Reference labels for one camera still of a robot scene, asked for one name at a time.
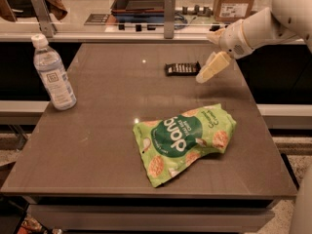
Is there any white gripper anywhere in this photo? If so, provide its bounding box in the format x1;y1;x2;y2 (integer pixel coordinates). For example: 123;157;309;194
196;19;254;83

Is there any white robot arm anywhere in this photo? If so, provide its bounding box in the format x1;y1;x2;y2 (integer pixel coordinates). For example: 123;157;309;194
196;0;312;83

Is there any clear plastic water bottle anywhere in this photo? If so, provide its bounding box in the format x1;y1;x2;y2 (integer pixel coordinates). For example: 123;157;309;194
31;34;77;110

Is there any brown cardboard box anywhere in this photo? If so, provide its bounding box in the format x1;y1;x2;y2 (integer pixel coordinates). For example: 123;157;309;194
213;0;254;22

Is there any grey tray bin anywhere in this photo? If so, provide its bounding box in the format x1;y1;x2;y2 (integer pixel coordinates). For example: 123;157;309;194
111;0;165;14

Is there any green dang chips bag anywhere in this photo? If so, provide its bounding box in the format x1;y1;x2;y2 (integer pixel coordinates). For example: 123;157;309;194
133;104;237;187

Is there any centre metal bracket post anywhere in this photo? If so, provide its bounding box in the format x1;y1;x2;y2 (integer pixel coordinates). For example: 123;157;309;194
164;0;176;39

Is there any metal bracket post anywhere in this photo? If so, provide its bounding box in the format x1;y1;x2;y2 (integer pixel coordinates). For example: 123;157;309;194
30;0;56;38
164;0;176;39

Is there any left metal bracket post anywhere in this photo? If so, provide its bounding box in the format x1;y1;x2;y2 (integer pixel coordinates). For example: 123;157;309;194
30;0;56;38

